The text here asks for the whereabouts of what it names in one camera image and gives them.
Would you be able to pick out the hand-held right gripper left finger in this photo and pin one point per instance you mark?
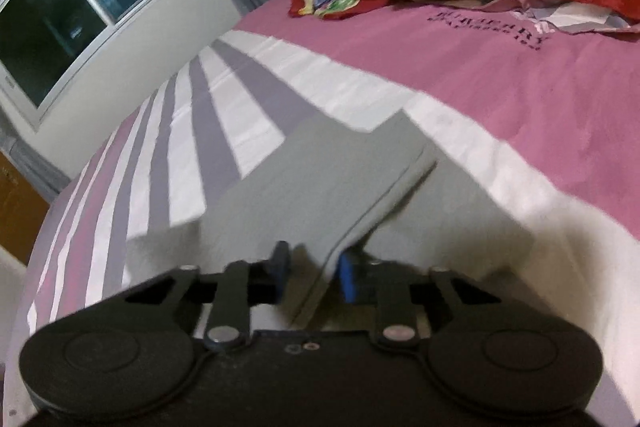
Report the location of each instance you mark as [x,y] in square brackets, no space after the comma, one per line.
[282,268]

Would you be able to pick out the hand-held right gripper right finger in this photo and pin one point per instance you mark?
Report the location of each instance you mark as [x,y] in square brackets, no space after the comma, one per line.
[347,278]

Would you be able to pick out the grey towel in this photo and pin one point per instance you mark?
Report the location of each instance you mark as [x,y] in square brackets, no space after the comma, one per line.
[320,187]

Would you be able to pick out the pink striped bed sheet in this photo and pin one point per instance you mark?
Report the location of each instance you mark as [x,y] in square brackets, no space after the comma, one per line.
[500,77]

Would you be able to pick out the brown wooden door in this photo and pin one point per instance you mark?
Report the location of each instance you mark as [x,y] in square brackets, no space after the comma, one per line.
[20,207]

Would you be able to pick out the striped pillow case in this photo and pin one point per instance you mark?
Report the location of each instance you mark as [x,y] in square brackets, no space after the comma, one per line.
[575,14]

